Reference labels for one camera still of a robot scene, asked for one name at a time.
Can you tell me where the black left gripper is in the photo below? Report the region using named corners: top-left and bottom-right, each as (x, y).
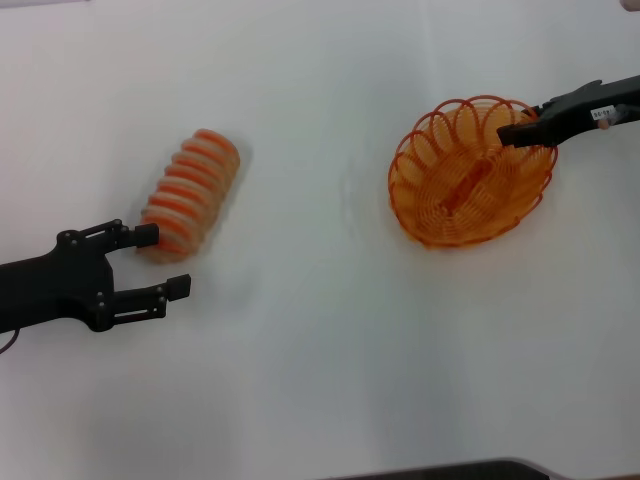
top-left (0, 218), bottom-right (193, 334)

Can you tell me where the orange woven plastic basket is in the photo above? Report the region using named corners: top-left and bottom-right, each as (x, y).
top-left (387, 93), bottom-right (559, 252)

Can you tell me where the orange striped bread loaf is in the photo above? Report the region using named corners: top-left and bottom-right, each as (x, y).
top-left (133, 128), bottom-right (242, 265)

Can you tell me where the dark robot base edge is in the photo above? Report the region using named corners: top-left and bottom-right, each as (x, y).
top-left (329, 457), bottom-right (566, 480)

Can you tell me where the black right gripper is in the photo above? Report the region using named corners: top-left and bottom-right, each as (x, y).
top-left (496, 74), bottom-right (640, 149)

